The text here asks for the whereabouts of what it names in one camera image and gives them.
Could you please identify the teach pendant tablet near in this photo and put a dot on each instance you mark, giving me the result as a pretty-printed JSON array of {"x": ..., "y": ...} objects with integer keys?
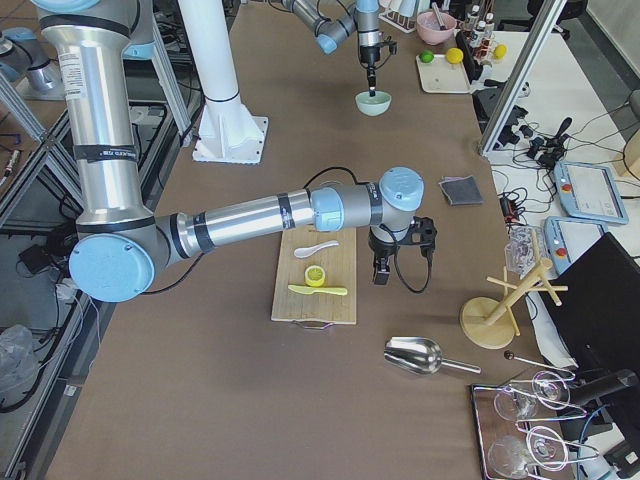
[{"x": 567, "y": 239}]

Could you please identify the wooden mug tree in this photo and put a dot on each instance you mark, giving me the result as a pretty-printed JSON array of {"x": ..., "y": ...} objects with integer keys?
[{"x": 491, "y": 324}]

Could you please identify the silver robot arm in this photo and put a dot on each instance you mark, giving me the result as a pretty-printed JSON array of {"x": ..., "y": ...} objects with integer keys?
[
  {"x": 122, "y": 247},
  {"x": 345, "y": 25}
]

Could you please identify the metal scoop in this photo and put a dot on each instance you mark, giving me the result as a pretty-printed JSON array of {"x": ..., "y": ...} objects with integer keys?
[{"x": 421, "y": 355}]

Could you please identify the bamboo cutting board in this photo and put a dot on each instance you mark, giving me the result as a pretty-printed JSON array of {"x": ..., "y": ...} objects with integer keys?
[{"x": 339, "y": 264}]

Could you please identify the teach pendant tablet far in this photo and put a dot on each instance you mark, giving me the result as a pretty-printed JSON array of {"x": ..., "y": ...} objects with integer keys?
[{"x": 588, "y": 191}]

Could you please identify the green lime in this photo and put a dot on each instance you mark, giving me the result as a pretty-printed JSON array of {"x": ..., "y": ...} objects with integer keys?
[{"x": 426, "y": 56}]

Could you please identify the grey folded cloth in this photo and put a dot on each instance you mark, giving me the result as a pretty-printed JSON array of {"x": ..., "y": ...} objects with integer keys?
[{"x": 461, "y": 191}]

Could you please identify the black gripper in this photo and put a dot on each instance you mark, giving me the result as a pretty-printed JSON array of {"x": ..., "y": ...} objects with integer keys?
[
  {"x": 382, "y": 246},
  {"x": 369, "y": 54}
]

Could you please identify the lemon slice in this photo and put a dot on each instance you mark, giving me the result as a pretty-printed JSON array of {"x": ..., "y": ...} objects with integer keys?
[{"x": 315, "y": 276}]

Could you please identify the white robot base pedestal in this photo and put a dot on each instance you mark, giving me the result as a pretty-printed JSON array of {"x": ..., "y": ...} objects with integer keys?
[{"x": 228, "y": 132}]

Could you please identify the mint green bowl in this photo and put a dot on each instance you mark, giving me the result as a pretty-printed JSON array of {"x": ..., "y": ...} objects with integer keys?
[{"x": 373, "y": 105}]

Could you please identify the pink bowl with ice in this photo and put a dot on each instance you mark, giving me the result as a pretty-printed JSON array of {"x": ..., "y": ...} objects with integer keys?
[{"x": 429, "y": 29}]

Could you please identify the aluminium frame post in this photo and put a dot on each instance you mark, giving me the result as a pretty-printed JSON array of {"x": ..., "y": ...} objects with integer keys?
[{"x": 536, "y": 39}]

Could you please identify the yellow lemon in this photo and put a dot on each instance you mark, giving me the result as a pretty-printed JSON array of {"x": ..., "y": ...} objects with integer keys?
[{"x": 454, "y": 56}]

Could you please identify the wire glass rack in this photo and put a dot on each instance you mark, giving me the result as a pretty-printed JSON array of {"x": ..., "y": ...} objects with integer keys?
[{"x": 518, "y": 427}]

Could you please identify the yellow plastic knife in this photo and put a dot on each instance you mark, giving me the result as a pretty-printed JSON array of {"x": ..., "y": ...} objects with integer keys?
[{"x": 308, "y": 290}]

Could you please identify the white ceramic spoon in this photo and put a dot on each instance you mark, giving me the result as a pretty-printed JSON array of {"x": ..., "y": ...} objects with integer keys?
[{"x": 306, "y": 252}]

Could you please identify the teach pendant tablet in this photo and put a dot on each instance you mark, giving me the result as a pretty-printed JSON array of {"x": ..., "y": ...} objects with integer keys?
[
  {"x": 588, "y": 191},
  {"x": 567, "y": 239}
]

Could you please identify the cream tray with bear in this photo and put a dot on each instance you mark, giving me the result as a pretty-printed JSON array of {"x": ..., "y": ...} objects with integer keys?
[{"x": 441, "y": 77}]

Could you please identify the black monitor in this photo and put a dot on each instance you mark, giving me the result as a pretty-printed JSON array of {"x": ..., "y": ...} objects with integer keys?
[{"x": 597, "y": 324}]

